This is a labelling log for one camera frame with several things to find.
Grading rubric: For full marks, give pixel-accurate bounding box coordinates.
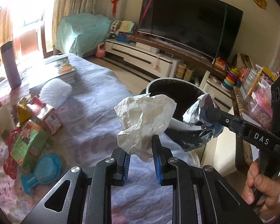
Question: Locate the stack of yellow round containers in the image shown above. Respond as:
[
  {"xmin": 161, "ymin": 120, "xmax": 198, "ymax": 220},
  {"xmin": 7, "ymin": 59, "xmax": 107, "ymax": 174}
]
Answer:
[{"xmin": 176, "ymin": 63, "xmax": 186, "ymax": 78}]

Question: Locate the yellow toy cash register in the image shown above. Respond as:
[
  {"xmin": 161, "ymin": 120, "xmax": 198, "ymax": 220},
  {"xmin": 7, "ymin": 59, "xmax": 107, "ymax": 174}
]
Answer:
[{"xmin": 119, "ymin": 21, "xmax": 137, "ymax": 34}]

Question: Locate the white television cabinet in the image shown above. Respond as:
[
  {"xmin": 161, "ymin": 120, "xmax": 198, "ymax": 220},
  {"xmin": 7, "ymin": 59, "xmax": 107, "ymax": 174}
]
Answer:
[{"xmin": 105, "ymin": 35, "xmax": 238, "ymax": 103}]

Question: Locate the white fluffy brush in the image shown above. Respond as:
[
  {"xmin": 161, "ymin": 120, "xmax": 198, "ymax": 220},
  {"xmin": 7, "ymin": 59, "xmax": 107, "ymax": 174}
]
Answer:
[{"xmin": 39, "ymin": 79, "xmax": 73, "ymax": 108}]

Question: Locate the white paper box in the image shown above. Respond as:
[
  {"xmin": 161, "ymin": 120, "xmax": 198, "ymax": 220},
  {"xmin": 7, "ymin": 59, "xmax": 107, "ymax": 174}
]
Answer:
[{"xmin": 0, "ymin": 105, "xmax": 17, "ymax": 131}]

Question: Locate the stack of picture books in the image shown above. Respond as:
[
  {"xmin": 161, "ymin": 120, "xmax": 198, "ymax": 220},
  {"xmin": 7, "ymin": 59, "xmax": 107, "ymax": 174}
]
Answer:
[{"xmin": 29, "ymin": 54, "xmax": 76, "ymax": 89}]

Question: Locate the red and white carton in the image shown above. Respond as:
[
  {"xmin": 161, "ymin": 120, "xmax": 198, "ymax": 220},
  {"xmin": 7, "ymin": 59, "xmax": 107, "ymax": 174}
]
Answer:
[{"xmin": 26, "ymin": 97, "xmax": 62, "ymax": 135}]

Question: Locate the green carton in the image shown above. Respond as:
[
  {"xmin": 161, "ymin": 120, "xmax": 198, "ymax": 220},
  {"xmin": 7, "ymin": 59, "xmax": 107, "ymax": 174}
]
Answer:
[{"xmin": 10, "ymin": 119, "xmax": 49, "ymax": 173}]

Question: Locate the silver foil wrapper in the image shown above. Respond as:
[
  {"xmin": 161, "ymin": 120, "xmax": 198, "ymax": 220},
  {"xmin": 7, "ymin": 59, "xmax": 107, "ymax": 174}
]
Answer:
[{"xmin": 182, "ymin": 94, "xmax": 224, "ymax": 138}]

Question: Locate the black trash bin white rim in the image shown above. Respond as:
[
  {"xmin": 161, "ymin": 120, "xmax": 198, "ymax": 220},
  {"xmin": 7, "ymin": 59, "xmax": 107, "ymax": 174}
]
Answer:
[{"xmin": 140, "ymin": 77, "xmax": 218, "ymax": 154}]

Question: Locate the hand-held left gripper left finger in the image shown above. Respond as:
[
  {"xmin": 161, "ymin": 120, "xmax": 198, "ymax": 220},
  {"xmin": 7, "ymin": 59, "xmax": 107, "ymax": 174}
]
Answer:
[{"xmin": 21, "ymin": 148, "xmax": 131, "ymax": 224}]

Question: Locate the red and yellow wooden toy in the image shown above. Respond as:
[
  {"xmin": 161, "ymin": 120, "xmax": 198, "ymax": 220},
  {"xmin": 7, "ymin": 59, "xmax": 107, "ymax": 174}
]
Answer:
[{"xmin": 213, "ymin": 57, "xmax": 227, "ymax": 71}]

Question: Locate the white paper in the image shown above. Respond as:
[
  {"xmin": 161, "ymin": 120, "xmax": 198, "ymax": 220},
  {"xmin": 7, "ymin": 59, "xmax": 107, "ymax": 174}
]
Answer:
[{"xmin": 114, "ymin": 93, "xmax": 177, "ymax": 162}]

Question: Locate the wooden framed glass door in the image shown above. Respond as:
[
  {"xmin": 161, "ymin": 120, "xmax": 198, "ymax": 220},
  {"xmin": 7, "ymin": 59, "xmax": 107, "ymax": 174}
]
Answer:
[{"xmin": 12, "ymin": 5, "xmax": 55, "ymax": 59}]

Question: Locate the purple grey fleece blanket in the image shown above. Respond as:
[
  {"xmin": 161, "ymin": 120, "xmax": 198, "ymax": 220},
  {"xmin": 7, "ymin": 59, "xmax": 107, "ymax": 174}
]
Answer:
[{"xmin": 0, "ymin": 54, "xmax": 201, "ymax": 224}]

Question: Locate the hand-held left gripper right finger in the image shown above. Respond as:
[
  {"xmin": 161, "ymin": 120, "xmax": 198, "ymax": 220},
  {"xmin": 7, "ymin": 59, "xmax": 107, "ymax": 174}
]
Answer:
[{"xmin": 152, "ymin": 135, "xmax": 264, "ymax": 224}]

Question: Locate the pink plastic toy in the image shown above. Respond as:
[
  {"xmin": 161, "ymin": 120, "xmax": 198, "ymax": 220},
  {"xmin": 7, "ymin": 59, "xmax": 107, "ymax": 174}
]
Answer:
[{"xmin": 3, "ymin": 128, "xmax": 22, "ymax": 180}]

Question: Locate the person's right hand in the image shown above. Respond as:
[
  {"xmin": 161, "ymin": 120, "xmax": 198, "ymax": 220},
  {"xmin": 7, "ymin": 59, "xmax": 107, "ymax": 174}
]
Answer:
[{"xmin": 242, "ymin": 161, "xmax": 280, "ymax": 217}]

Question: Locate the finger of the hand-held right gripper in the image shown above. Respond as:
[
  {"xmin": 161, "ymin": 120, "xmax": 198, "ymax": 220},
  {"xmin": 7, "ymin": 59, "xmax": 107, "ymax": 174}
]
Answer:
[{"xmin": 205, "ymin": 107, "xmax": 280, "ymax": 155}]

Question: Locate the dark green pole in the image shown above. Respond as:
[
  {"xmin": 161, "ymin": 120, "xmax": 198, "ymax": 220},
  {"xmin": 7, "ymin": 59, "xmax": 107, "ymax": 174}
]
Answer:
[{"xmin": 215, "ymin": 5, "xmax": 228, "ymax": 61}]

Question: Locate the black flat television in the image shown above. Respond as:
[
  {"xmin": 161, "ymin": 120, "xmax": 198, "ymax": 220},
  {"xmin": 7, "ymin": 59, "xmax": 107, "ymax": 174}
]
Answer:
[{"xmin": 138, "ymin": 0, "xmax": 244, "ymax": 60}]

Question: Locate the wooden abacus toy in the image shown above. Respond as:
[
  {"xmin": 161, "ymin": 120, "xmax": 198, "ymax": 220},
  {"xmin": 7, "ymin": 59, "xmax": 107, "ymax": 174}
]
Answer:
[{"xmin": 184, "ymin": 67, "xmax": 195, "ymax": 81}]

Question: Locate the blue toy box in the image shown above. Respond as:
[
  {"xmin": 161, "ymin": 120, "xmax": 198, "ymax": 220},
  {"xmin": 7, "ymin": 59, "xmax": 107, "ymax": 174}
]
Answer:
[{"xmin": 117, "ymin": 33, "xmax": 131, "ymax": 43}]

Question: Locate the gold wall sticker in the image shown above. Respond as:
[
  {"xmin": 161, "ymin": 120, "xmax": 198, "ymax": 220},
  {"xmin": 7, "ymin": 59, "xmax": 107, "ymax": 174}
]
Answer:
[{"xmin": 253, "ymin": 0, "xmax": 267, "ymax": 10}]

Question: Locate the clear pink storage box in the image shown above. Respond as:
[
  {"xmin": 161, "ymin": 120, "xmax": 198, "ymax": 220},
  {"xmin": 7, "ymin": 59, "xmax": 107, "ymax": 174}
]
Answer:
[{"xmin": 245, "ymin": 66, "xmax": 277, "ymax": 131}]

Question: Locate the pink kettlebell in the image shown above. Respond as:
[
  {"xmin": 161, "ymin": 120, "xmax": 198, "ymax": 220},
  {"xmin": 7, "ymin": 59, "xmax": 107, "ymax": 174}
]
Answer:
[{"xmin": 95, "ymin": 42, "xmax": 106, "ymax": 58}]

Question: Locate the pink pole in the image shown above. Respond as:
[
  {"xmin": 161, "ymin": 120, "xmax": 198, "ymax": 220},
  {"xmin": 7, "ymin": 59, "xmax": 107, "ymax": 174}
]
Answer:
[{"xmin": 136, "ymin": 0, "xmax": 157, "ymax": 34}]

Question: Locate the gold wrapper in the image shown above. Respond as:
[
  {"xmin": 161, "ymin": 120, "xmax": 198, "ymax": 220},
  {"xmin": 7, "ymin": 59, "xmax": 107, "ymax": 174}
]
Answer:
[{"xmin": 15, "ymin": 97, "xmax": 31, "ymax": 124}]

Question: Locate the teal cloth covered furniture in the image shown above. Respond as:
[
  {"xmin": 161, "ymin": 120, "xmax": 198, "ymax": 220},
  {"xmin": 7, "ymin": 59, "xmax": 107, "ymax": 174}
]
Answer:
[{"xmin": 55, "ymin": 13, "xmax": 112, "ymax": 54}]

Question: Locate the rainbow stacking ring toy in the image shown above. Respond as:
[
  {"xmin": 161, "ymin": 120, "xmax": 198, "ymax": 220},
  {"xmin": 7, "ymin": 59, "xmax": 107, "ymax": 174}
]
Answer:
[{"xmin": 221, "ymin": 68, "xmax": 239, "ymax": 91}]

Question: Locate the blue plastic strainer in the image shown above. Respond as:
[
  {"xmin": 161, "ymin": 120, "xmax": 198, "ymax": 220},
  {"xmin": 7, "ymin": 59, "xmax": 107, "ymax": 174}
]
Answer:
[{"xmin": 21, "ymin": 153, "xmax": 64, "ymax": 195}]

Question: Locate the white and green toy car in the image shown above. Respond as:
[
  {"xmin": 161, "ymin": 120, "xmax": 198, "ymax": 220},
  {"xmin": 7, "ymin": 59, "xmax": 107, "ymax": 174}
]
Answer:
[{"xmin": 110, "ymin": 21, "xmax": 122, "ymax": 34}]

